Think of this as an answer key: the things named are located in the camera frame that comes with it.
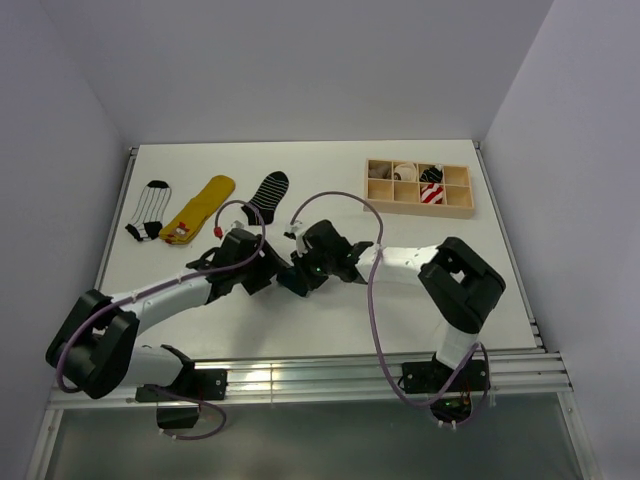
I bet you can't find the dark green reindeer sock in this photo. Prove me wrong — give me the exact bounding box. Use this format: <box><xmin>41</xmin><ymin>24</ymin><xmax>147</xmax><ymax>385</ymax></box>
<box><xmin>276</xmin><ymin>267</ymin><xmax>309</xmax><ymax>298</ymax></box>

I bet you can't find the black white striped ankle sock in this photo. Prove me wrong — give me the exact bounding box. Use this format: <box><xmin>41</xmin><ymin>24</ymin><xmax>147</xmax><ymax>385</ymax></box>
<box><xmin>241</xmin><ymin>171</ymin><xmax>289</xmax><ymax>226</ymax></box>

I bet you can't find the wooden compartment box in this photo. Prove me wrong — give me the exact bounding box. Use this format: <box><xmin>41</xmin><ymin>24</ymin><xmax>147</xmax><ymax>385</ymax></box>
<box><xmin>364</xmin><ymin>159</ymin><xmax>475</xmax><ymax>220</ymax></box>

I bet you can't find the red white santa sock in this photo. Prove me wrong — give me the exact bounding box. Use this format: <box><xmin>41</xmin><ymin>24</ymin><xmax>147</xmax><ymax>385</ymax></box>
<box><xmin>420</xmin><ymin>183</ymin><xmax>444</xmax><ymax>205</ymax></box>

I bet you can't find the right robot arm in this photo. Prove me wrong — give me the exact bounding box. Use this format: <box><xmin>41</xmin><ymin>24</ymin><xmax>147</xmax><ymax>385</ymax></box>
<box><xmin>290</xmin><ymin>220</ymin><xmax>506</xmax><ymax>390</ymax></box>

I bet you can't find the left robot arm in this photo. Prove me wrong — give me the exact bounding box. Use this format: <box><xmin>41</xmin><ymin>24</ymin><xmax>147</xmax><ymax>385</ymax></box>
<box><xmin>45</xmin><ymin>228</ymin><xmax>289</xmax><ymax>399</ymax></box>

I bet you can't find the mustard yellow sock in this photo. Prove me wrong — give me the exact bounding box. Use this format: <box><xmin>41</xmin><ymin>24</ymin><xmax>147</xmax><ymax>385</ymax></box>
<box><xmin>159</xmin><ymin>175</ymin><xmax>236</xmax><ymax>246</ymax></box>

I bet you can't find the beige rolled sock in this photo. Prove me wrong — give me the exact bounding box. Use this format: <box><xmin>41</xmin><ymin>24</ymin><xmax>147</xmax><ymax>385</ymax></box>
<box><xmin>368</xmin><ymin>161</ymin><xmax>392</xmax><ymax>180</ymax></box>

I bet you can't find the cream rolled sock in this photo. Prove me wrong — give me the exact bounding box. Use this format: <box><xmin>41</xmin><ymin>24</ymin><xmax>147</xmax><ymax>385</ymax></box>
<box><xmin>393</xmin><ymin>162</ymin><xmax>418</xmax><ymax>182</ymax></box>

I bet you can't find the black rolled sock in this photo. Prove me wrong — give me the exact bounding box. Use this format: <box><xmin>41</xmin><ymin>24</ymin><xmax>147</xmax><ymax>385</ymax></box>
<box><xmin>419</xmin><ymin>164</ymin><xmax>444</xmax><ymax>183</ymax></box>

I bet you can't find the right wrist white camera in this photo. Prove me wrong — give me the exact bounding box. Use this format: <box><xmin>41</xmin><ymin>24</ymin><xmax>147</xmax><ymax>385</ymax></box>
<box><xmin>283</xmin><ymin>220</ymin><xmax>307</xmax><ymax>255</ymax></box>

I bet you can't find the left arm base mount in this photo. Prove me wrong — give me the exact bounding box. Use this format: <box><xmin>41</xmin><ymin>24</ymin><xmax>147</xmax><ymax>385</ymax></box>
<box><xmin>134</xmin><ymin>368</ymin><xmax>228</xmax><ymax>441</ymax></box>

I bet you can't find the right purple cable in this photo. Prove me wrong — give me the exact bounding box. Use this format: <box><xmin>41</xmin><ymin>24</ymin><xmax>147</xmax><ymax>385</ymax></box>
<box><xmin>288</xmin><ymin>191</ymin><xmax>491</xmax><ymax>427</ymax></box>

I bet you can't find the purple cable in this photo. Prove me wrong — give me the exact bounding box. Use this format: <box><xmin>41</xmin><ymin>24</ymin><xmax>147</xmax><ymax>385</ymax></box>
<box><xmin>288</xmin><ymin>191</ymin><xmax>491</xmax><ymax>427</ymax></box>
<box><xmin>54</xmin><ymin>200</ymin><xmax>269</xmax><ymax>441</ymax></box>

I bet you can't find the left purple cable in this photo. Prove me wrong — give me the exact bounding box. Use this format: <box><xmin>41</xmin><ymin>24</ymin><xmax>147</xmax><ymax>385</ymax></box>
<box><xmin>54</xmin><ymin>200</ymin><xmax>269</xmax><ymax>441</ymax></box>

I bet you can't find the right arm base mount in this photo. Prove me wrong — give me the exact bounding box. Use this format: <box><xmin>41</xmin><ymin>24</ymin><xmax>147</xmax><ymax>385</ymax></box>
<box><xmin>397</xmin><ymin>358</ymin><xmax>491</xmax><ymax>427</ymax></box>

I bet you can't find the aluminium front rail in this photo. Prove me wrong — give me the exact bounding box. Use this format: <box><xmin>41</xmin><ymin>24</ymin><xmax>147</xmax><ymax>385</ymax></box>
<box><xmin>47</xmin><ymin>349</ymin><xmax>571</xmax><ymax>409</ymax></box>

